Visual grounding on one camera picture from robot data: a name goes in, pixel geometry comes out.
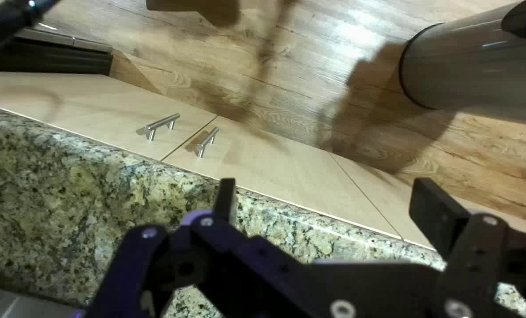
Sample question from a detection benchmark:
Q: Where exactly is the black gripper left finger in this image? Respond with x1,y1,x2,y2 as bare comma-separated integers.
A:
213,179,237,222

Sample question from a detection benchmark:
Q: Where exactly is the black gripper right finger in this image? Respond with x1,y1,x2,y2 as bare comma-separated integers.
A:
410,179,470,261

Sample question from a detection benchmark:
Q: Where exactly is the steel trash can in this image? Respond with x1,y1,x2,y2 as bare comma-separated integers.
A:
400,0,526,124

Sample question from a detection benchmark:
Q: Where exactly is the black oven front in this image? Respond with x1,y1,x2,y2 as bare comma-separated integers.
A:
0,29,114,75

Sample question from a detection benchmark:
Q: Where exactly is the right steel cabinet handle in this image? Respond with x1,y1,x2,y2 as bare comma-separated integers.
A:
188,128,220,158

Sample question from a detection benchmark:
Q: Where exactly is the steel cabinet handle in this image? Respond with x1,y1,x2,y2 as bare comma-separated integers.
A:
139,114,181,142
188,128,220,158

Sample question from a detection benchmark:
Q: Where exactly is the left steel cabinet handle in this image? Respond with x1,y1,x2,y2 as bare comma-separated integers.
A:
139,114,181,142

